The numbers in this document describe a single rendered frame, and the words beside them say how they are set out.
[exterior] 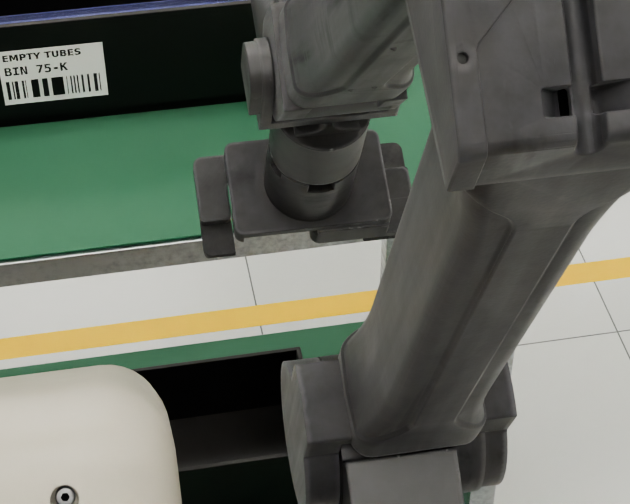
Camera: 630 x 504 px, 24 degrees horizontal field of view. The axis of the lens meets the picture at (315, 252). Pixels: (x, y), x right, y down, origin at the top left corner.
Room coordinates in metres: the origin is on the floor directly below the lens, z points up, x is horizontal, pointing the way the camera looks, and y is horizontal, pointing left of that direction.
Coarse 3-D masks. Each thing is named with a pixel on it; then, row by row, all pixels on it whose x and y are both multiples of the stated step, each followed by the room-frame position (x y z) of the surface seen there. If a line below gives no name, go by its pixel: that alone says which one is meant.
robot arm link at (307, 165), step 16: (288, 128) 0.66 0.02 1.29; (304, 128) 0.66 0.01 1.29; (320, 128) 0.66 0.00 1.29; (336, 128) 0.66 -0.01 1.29; (352, 128) 0.66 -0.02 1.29; (272, 144) 0.68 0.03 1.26; (288, 144) 0.66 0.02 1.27; (304, 144) 0.65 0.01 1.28; (320, 144) 0.65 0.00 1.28; (336, 144) 0.65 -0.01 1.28; (352, 144) 0.65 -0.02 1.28; (288, 160) 0.66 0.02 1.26; (304, 160) 0.66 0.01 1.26; (320, 160) 0.65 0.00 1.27; (336, 160) 0.66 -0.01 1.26; (352, 160) 0.67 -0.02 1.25; (288, 176) 0.67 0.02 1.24; (304, 176) 0.66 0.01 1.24; (320, 176) 0.66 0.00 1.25; (336, 176) 0.67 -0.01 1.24
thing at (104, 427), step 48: (0, 384) 0.41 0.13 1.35; (48, 384) 0.39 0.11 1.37; (96, 384) 0.38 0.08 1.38; (144, 384) 0.42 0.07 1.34; (0, 432) 0.35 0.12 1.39; (48, 432) 0.35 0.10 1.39; (96, 432) 0.35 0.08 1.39; (144, 432) 0.35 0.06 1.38; (0, 480) 0.33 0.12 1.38; (48, 480) 0.33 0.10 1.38; (96, 480) 0.34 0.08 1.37; (144, 480) 0.34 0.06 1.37
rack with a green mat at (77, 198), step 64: (0, 128) 1.09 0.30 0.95; (64, 128) 1.09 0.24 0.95; (128, 128) 1.09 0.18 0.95; (192, 128) 1.09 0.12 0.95; (256, 128) 1.09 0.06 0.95; (384, 128) 1.09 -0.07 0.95; (0, 192) 0.99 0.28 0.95; (64, 192) 0.99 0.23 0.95; (128, 192) 0.99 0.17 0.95; (192, 192) 0.99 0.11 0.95; (0, 256) 0.91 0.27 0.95; (64, 256) 0.91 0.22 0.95; (128, 256) 0.92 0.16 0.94; (192, 256) 0.93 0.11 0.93; (384, 256) 1.40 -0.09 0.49
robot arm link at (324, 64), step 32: (288, 0) 0.62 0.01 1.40; (320, 0) 0.56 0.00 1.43; (352, 0) 0.50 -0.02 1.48; (384, 0) 0.45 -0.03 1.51; (288, 32) 0.61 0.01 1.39; (320, 32) 0.56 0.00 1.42; (352, 32) 0.50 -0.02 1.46; (384, 32) 0.48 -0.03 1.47; (288, 64) 0.60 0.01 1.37; (320, 64) 0.56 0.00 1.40; (352, 64) 0.53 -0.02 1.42; (384, 64) 0.53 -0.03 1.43; (416, 64) 0.55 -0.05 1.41; (288, 96) 0.61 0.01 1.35; (320, 96) 0.58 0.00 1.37; (352, 96) 0.59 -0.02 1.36; (384, 96) 0.60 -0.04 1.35
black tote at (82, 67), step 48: (0, 0) 1.25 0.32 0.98; (48, 0) 1.26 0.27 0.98; (96, 0) 1.27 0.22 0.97; (144, 0) 1.28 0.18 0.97; (0, 48) 1.09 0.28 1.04; (48, 48) 1.10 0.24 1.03; (96, 48) 1.10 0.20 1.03; (144, 48) 1.11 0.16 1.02; (192, 48) 1.12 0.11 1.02; (240, 48) 1.13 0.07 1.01; (0, 96) 1.09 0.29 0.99; (48, 96) 1.09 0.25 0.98; (96, 96) 1.10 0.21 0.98; (144, 96) 1.11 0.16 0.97; (192, 96) 1.12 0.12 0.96; (240, 96) 1.13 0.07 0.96
